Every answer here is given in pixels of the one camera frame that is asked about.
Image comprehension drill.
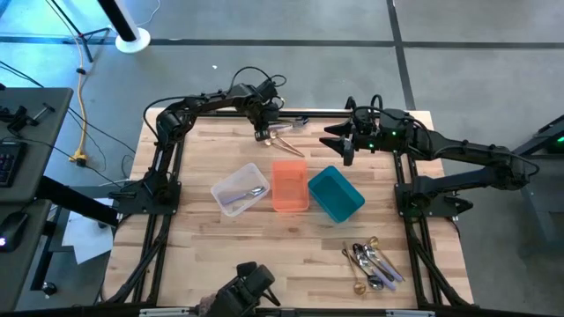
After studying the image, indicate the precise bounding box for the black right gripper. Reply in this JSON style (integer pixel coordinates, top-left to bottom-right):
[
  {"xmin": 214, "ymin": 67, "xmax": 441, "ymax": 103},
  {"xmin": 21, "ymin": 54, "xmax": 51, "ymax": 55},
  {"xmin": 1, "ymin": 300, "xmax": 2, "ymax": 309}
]
[{"xmin": 318, "ymin": 105, "xmax": 415, "ymax": 167}]

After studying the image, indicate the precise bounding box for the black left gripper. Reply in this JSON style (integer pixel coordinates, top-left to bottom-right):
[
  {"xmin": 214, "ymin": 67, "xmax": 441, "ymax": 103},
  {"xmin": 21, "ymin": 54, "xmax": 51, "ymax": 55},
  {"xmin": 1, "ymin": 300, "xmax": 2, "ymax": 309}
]
[{"xmin": 240, "ymin": 78, "xmax": 286, "ymax": 143}]

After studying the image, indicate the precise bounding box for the teal plastic bin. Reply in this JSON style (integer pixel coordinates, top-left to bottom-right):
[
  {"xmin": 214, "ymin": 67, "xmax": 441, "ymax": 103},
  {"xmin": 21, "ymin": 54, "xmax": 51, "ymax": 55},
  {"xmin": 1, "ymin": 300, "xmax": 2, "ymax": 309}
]
[{"xmin": 307, "ymin": 165, "xmax": 367, "ymax": 225}]

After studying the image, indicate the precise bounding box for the orange plastic bin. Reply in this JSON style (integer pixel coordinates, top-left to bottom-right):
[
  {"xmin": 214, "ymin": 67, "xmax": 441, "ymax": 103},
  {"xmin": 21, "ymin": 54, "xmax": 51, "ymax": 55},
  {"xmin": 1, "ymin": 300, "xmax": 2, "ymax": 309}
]
[{"xmin": 271, "ymin": 159, "xmax": 311, "ymax": 214}]

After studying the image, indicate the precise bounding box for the clear plastic bin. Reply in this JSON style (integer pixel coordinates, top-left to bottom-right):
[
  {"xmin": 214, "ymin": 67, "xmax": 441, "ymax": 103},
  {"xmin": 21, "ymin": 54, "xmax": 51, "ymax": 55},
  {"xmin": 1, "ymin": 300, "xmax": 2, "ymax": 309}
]
[{"xmin": 210, "ymin": 162, "xmax": 271, "ymax": 218}]

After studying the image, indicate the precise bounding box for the white round stand base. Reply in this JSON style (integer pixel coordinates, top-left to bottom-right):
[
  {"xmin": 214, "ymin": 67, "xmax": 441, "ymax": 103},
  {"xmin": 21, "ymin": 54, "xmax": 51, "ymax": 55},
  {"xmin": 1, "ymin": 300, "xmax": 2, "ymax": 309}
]
[{"xmin": 115, "ymin": 26, "xmax": 152, "ymax": 55}]

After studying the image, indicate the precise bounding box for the black pole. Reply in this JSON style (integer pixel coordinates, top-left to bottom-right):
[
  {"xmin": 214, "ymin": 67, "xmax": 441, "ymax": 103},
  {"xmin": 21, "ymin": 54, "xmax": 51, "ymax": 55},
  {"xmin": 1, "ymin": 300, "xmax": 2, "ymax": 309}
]
[{"xmin": 96, "ymin": 0, "xmax": 139, "ymax": 43}]

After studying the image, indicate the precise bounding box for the black tripod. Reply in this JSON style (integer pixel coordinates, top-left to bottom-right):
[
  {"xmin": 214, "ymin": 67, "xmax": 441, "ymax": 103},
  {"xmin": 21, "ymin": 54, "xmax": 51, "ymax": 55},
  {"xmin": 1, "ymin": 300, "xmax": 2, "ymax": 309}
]
[{"xmin": 43, "ymin": 0, "xmax": 112, "ymax": 63}]

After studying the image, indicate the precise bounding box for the black desk support beam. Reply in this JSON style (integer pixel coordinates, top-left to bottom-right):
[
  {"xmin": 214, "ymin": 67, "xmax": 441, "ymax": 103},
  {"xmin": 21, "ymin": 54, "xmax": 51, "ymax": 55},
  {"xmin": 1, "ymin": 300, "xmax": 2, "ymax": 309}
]
[{"xmin": 34, "ymin": 175, "xmax": 120, "ymax": 228}]

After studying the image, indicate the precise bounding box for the dark side workstation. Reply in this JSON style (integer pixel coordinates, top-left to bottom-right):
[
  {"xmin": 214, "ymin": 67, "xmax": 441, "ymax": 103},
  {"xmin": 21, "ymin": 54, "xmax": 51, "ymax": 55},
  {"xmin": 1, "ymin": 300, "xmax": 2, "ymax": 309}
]
[{"xmin": 512, "ymin": 113, "xmax": 564, "ymax": 259}]

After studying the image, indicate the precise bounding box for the white paper sheet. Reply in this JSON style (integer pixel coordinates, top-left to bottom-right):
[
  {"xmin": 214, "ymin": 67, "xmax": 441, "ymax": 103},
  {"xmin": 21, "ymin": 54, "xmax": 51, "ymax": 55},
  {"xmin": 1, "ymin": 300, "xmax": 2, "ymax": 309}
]
[{"xmin": 61, "ymin": 196, "xmax": 116, "ymax": 266}]

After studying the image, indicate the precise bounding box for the black desk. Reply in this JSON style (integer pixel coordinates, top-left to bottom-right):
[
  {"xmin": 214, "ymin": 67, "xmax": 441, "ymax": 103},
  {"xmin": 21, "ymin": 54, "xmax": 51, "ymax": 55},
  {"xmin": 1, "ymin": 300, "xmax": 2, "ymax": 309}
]
[
  {"xmin": 0, "ymin": 86, "xmax": 75, "ymax": 203},
  {"xmin": 0, "ymin": 198, "xmax": 55, "ymax": 313}
]

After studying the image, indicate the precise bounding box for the black clamp tool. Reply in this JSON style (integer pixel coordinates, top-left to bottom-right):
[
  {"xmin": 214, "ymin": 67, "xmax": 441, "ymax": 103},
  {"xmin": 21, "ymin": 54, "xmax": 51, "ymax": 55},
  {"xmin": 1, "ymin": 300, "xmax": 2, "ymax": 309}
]
[{"xmin": 0, "ymin": 101, "xmax": 57, "ymax": 133}]

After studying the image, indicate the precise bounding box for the black keyboard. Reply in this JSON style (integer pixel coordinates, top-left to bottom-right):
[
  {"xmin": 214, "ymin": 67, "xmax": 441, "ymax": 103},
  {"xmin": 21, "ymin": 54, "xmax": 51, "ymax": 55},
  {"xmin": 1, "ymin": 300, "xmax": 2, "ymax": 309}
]
[{"xmin": 0, "ymin": 140, "xmax": 27, "ymax": 189}]

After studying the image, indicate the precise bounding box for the black computer mouse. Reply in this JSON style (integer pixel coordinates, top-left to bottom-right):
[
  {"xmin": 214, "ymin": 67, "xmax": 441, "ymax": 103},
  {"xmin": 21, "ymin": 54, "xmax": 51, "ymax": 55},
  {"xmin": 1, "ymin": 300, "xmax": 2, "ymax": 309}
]
[{"xmin": 0, "ymin": 210, "xmax": 30, "ymax": 254}]

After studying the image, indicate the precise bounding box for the black aluminium table frame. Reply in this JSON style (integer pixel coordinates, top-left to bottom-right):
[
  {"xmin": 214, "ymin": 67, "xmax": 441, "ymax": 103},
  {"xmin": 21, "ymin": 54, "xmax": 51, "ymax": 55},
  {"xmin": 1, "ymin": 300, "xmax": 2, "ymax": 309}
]
[{"xmin": 100, "ymin": 107, "xmax": 476, "ymax": 317}]

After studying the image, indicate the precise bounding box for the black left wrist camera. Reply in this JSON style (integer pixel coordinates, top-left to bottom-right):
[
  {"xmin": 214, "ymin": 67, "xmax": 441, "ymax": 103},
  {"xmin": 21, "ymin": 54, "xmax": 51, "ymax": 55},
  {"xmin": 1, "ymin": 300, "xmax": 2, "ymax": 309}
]
[{"xmin": 257, "ymin": 78, "xmax": 281, "ymax": 102}]

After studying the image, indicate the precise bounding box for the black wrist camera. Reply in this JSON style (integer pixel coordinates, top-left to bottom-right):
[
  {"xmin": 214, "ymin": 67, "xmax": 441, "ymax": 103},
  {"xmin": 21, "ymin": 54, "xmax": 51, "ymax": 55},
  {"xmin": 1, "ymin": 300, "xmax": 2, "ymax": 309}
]
[
  {"xmin": 353, "ymin": 105, "xmax": 376, "ymax": 133},
  {"xmin": 257, "ymin": 78, "xmax": 281, "ymax": 102}
]

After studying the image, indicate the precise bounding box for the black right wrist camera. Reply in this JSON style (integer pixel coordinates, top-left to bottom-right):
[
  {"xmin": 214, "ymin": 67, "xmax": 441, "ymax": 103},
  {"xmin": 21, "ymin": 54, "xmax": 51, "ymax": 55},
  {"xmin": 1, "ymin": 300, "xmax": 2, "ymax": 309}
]
[{"xmin": 353, "ymin": 105, "xmax": 376, "ymax": 133}]

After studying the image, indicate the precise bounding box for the yellow floor cable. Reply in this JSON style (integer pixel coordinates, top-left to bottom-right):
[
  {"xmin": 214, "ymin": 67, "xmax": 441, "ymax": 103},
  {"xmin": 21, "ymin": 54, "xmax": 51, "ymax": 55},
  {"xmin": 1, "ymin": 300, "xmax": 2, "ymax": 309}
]
[{"xmin": 72, "ymin": 34, "xmax": 91, "ymax": 165}]

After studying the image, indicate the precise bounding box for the silver metal bracket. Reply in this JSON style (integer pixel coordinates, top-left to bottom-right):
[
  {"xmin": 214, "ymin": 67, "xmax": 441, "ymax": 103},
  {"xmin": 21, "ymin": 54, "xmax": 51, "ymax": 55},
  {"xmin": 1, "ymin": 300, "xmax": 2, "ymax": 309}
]
[
  {"xmin": 138, "ymin": 307, "xmax": 191, "ymax": 317},
  {"xmin": 385, "ymin": 309, "xmax": 437, "ymax": 317}
]

